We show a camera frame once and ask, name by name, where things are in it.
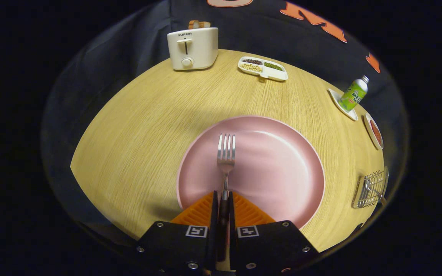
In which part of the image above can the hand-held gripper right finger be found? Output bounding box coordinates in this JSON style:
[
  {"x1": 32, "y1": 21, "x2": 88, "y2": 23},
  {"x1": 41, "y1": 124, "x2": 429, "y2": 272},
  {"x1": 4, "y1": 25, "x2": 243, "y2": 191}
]
[{"x1": 228, "y1": 191, "x2": 319, "y2": 276}]

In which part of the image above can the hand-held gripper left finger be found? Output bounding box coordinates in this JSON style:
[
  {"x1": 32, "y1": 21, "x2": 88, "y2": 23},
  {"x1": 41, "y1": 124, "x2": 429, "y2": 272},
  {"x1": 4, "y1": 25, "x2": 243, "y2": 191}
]
[{"x1": 136, "y1": 191, "x2": 219, "y2": 276}]

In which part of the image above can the metal fork with dark handle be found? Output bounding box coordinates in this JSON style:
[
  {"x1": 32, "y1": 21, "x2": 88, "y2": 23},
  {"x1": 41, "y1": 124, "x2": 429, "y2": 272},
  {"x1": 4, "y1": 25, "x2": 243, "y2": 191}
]
[{"x1": 217, "y1": 133, "x2": 236, "y2": 263}]

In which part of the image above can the pink plate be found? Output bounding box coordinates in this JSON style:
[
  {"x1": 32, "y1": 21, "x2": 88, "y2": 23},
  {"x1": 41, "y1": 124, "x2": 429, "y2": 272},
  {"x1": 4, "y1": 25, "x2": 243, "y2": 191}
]
[{"x1": 176, "y1": 116, "x2": 326, "y2": 230}]

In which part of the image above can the white divided dish with beans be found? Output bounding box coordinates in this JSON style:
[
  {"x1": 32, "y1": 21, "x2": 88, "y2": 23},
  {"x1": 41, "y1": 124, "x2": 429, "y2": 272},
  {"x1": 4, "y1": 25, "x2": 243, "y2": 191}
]
[{"x1": 238, "y1": 56, "x2": 288, "y2": 82}]

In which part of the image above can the white square coaster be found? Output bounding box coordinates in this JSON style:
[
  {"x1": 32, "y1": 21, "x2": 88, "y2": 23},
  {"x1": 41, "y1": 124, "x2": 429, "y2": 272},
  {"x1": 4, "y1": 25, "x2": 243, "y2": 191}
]
[{"x1": 328, "y1": 89, "x2": 359, "y2": 122}]

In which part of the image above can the white oval plate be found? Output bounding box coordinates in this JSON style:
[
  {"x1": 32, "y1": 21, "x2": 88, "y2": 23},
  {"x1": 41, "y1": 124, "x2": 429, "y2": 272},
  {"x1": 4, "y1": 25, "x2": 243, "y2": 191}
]
[{"x1": 364, "y1": 112, "x2": 384, "y2": 150}]

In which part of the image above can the brown meat piece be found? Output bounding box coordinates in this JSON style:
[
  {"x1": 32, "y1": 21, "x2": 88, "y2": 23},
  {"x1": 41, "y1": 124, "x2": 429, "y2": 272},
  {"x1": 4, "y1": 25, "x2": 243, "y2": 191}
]
[{"x1": 370, "y1": 120, "x2": 382, "y2": 146}]

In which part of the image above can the white toaster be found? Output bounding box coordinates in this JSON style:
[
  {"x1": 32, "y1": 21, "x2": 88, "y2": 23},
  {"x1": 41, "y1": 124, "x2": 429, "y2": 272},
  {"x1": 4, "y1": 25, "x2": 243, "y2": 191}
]
[{"x1": 167, "y1": 27, "x2": 219, "y2": 71}]

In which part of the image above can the green label metal bottle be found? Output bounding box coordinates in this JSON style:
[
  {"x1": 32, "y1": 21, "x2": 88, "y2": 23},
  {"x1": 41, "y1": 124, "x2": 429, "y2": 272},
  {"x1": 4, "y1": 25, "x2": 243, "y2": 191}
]
[{"x1": 339, "y1": 75, "x2": 369, "y2": 112}]

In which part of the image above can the metal wire drain basket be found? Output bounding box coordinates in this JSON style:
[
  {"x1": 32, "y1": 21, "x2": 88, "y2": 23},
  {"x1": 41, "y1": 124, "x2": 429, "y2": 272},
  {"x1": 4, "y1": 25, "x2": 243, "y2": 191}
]
[{"x1": 352, "y1": 167, "x2": 389, "y2": 209}]

